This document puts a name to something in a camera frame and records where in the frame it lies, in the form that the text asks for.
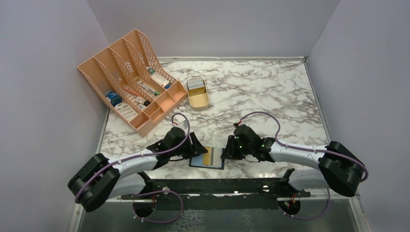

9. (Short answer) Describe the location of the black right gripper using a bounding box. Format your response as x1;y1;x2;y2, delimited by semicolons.
221;135;253;160

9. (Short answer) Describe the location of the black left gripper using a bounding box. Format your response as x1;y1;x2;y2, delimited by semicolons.
170;132;208;160

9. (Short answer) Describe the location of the black leather card holder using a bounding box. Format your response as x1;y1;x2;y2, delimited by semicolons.
189;146;224;170

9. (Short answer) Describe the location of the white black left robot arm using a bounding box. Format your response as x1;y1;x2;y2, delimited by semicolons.
67;127;207;212

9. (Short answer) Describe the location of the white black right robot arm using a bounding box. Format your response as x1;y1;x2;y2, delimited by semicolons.
221;125;365;197

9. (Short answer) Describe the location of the beige card tray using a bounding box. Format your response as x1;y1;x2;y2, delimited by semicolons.
187;85;209;111

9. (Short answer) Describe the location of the white label card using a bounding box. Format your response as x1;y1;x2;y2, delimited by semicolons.
114;103;138;125

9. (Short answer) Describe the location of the white glue stick box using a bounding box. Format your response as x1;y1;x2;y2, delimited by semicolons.
146;66;171;89

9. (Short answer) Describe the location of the orange plastic desk organizer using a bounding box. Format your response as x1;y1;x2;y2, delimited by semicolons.
77;29;188;137

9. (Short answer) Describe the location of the orange pen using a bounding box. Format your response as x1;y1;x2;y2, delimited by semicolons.
122;87;144;98

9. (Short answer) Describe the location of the black mounting base rail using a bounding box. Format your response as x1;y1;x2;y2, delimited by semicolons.
121;178;310;211

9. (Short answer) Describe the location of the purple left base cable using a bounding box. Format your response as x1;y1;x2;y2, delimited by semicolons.
132;189;185;224

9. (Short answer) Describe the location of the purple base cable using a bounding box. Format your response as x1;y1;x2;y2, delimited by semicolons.
132;189;185;224
277;188;331;221

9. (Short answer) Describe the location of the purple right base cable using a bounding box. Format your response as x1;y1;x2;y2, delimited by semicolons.
277;188;331;221

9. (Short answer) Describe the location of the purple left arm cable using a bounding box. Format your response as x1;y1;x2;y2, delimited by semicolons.
74;113;191;203

